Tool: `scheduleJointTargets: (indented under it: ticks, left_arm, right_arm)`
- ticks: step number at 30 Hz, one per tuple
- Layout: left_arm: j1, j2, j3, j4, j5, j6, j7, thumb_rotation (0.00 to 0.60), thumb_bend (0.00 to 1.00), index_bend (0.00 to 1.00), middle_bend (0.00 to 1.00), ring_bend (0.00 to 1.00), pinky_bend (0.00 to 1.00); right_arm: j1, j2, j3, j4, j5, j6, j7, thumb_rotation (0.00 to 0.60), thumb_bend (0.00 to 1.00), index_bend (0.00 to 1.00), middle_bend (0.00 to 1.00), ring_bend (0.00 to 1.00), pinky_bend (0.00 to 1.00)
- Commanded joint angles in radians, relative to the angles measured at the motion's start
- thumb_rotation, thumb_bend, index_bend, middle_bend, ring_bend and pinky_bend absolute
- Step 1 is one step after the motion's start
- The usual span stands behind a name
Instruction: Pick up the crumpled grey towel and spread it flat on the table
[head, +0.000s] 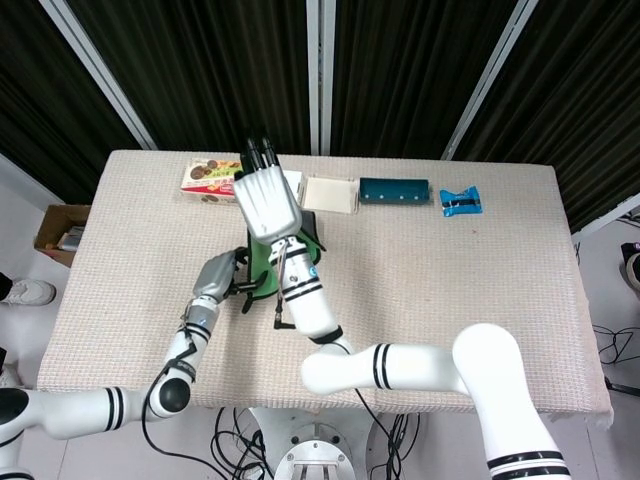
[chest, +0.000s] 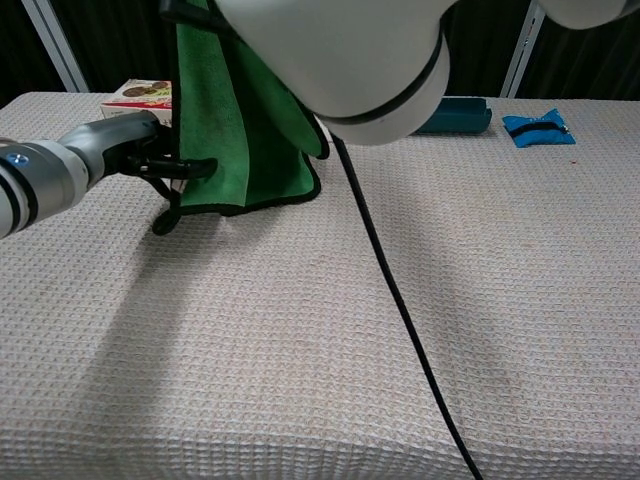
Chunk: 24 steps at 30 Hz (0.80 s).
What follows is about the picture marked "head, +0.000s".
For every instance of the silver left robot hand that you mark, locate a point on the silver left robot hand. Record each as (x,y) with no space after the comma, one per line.
(215,275)

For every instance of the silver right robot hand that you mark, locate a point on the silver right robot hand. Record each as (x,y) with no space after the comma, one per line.
(265,202)

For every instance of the green bag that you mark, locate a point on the green bag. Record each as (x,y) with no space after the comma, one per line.
(260,270)

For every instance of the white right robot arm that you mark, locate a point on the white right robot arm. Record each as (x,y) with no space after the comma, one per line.
(310,310)

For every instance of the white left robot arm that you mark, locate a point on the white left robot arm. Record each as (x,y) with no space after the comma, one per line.
(75,405)

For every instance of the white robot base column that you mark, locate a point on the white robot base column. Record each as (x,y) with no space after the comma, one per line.
(315,455)

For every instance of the shallow beige open tray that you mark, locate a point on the shallow beige open tray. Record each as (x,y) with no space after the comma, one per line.
(327,195)

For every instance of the cookie box with red band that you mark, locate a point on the cookie box with red band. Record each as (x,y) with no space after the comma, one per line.
(200,180)

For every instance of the dark teal rectangular box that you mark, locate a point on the dark teal rectangular box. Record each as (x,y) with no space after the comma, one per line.
(395,190)

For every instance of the black pleated curtain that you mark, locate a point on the black pleated curtain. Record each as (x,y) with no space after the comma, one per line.
(210,65)

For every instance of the brown cardboard box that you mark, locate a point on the brown cardboard box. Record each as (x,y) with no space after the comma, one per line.
(50,235)

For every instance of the beige waffle tablecloth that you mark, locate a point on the beige waffle tablecloth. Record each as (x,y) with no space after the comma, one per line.
(425,290)

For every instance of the white sneaker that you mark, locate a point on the white sneaker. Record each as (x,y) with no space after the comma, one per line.
(30,292)

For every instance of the blue snack packet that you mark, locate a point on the blue snack packet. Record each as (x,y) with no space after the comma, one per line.
(461,201)

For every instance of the upright white frame post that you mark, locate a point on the upright white frame post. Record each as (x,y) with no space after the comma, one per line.
(320,75)

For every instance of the slanted white frame post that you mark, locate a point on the slanted white frame post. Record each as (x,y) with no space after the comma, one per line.
(100,75)
(492,75)

